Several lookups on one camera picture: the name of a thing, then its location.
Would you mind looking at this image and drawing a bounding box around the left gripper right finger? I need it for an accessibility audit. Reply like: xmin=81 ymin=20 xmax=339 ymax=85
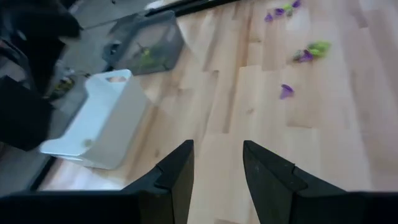
xmin=243 ymin=140 xmax=398 ymax=224

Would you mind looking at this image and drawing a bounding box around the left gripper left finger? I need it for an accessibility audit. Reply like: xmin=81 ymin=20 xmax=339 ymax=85
xmin=0 ymin=139 xmax=195 ymax=224

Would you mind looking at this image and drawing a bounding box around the yellow brown floor object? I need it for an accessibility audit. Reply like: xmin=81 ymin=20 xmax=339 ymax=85
xmin=46 ymin=74 xmax=77 ymax=100

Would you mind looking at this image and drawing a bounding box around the white plastic bin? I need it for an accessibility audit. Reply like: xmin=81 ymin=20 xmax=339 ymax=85
xmin=39 ymin=68 xmax=149 ymax=171

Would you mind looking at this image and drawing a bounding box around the grey translucent plastic bin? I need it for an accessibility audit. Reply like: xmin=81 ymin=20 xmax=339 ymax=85
xmin=103 ymin=10 xmax=187 ymax=77

